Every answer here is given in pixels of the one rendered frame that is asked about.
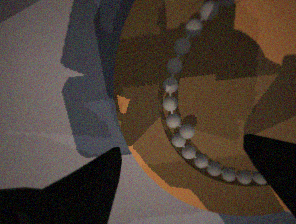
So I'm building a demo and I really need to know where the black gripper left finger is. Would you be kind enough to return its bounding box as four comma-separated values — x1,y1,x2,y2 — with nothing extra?
0,147,122,224

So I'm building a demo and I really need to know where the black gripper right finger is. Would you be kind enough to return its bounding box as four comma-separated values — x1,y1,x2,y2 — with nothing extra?
243,134,296,217

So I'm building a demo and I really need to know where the round orange bead board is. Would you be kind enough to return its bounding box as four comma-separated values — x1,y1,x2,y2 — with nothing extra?
114,0,296,216

